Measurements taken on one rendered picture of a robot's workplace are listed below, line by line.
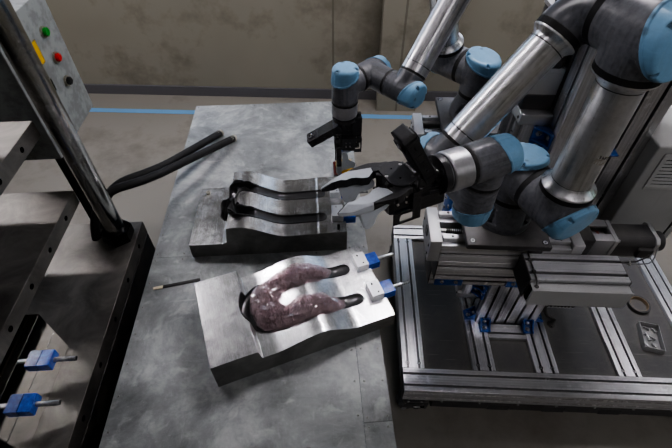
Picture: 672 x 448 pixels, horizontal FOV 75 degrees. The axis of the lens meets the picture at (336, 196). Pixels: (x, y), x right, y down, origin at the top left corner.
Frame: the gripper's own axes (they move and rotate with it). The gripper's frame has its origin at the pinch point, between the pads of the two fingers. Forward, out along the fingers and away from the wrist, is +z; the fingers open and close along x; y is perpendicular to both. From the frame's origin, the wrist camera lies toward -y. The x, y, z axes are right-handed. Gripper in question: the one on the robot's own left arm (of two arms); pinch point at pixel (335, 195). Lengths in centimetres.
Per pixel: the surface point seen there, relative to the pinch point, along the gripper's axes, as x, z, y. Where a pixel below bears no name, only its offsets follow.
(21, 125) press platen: 72, 56, 7
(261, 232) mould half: 52, 6, 48
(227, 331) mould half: 24, 23, 52
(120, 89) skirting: 328, 55, 98
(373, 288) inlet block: 22, -18, 55
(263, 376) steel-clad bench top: 15, 18, 64
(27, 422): 25, 73, 59
